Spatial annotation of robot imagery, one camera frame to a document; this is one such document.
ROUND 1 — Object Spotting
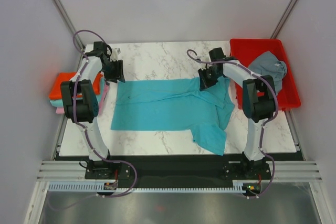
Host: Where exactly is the teal t shirt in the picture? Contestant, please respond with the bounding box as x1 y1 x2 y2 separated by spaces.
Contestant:
111 77 235 155
50 78 105 108

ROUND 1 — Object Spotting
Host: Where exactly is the folded red t shirt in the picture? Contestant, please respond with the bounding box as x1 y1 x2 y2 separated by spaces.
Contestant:
49 72 104 101

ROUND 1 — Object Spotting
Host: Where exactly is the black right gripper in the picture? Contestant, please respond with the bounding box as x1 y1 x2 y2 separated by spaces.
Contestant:
198 66 222 91

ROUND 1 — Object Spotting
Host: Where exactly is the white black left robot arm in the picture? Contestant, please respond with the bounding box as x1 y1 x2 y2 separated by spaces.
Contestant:
60 41 125 178

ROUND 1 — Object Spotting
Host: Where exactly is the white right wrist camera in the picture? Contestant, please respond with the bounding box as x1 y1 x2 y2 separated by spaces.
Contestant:
201 63 212 70

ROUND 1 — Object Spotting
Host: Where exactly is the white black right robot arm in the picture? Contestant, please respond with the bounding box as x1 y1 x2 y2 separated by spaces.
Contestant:
195 48 279 179

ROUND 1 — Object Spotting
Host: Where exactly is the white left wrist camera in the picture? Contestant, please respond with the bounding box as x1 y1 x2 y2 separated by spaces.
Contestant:
110 48 121 62

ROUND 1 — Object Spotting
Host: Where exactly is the grey slotted cable duct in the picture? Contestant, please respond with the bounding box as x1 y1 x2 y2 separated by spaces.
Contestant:
48 180 253 193

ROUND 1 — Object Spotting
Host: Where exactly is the red plastic bin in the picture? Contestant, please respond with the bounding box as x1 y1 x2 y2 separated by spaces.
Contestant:
230 39 301 111

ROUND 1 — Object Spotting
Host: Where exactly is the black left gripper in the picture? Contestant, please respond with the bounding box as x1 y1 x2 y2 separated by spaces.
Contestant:
100 60 125 84

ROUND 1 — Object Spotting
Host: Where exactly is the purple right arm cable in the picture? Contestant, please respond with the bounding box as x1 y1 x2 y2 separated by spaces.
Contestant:
186 49 280 200

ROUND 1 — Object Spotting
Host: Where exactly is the aluminium frame rail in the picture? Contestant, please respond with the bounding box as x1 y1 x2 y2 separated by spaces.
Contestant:
37 161 322 182

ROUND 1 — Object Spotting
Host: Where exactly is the folded teal t shirt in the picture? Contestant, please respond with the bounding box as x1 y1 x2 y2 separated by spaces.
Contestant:
50 78 105 108

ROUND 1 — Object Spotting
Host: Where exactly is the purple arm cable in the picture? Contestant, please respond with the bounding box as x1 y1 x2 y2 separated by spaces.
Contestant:
72 29 139 210
186 49 280 200

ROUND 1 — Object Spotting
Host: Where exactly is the folded pink t shirt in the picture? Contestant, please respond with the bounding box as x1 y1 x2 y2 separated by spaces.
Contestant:
56 83 110 115

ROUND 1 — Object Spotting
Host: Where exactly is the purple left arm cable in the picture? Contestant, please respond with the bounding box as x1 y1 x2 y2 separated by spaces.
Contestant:
72 29 139 210

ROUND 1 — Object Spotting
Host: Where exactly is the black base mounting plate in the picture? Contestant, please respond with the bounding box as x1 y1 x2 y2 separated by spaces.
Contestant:
85 154 271 189

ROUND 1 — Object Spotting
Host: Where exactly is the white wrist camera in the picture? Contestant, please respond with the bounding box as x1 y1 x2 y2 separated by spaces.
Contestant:
201 63 212 70
110 48 121 62

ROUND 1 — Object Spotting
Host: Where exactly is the grey t shirt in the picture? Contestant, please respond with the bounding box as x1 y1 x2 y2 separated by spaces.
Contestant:
248 51 287 95

